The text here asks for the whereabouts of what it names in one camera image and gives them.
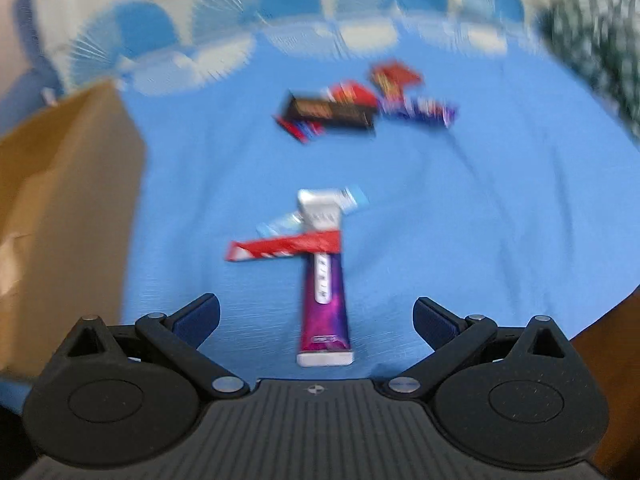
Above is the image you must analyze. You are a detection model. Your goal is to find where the blue fan-print bed sheet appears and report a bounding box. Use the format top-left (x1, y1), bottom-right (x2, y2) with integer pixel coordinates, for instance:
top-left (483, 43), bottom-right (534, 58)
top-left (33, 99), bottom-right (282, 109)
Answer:
top-left (65, 0), bottom-right (640, 396)

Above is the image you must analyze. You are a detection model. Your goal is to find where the black snack packet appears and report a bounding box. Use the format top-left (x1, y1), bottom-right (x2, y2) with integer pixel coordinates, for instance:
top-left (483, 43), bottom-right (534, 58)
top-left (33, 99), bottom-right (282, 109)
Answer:
top-left (279, 91), bottom-right (379, 137)

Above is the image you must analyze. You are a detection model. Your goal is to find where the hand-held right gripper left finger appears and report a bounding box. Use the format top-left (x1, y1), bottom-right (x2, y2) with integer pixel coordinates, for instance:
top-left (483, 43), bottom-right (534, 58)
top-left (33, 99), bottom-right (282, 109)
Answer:
top-left (50, 293), bottom-right (251, 401)

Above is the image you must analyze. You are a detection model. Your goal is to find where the brown cardboard box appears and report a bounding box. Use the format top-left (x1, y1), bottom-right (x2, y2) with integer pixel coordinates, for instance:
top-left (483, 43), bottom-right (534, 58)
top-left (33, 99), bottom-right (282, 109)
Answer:
top-left (0, 80), bottom-right (149, 382)

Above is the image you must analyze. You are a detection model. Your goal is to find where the blue and purple snack packet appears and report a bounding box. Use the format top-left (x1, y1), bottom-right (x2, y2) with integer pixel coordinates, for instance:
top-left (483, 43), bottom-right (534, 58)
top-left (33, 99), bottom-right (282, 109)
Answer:
top-left (379, 95), bottom-right (461, 131)

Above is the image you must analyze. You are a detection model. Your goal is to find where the light blue stick packet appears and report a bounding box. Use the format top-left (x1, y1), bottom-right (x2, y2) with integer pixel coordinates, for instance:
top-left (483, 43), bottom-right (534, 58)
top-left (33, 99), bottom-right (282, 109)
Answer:
top-left (255, 186), bottom-right (372, 237)

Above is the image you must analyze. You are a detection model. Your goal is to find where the long red stick packet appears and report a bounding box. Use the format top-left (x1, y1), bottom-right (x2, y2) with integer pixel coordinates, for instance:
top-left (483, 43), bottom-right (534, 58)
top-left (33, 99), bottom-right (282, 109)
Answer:
top-left (224, 232), bottom-right (344, 264)

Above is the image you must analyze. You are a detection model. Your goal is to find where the small red striped packet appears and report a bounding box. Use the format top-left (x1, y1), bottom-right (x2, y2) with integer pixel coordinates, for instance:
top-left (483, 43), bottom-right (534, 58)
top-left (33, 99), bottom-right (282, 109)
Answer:
top-left (272, 115), bottom-right (327, 146)

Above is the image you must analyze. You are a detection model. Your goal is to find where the green checked cloth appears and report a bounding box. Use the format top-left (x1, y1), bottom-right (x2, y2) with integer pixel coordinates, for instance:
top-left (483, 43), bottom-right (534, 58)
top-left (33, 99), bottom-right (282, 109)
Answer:
top-left (534, 0), bottom-right (640, 153)

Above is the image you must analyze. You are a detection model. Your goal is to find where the dark red gold-print snack packet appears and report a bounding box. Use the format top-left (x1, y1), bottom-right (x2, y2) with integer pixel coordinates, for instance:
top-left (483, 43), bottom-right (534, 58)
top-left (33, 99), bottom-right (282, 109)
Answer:
top-left (369, 61), bottom-right (424, 99)

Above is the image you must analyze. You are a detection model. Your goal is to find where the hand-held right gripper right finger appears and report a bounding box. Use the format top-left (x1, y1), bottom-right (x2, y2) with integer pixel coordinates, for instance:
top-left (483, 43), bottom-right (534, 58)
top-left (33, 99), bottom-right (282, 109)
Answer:
top-left (382, 297), bottom-right (582, 401)

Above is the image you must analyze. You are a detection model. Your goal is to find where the bright red snack packet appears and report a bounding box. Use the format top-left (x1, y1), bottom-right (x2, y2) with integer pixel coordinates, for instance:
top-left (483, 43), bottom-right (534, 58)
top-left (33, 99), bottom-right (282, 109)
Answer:
top-left (324, 80), bottom-right (379, 108)

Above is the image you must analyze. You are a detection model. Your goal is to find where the blue upholstered bed frame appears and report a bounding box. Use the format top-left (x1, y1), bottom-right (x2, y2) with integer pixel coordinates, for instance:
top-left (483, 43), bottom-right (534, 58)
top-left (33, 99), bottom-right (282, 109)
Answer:
top-left (0, 0), bottom-right (67, 135)

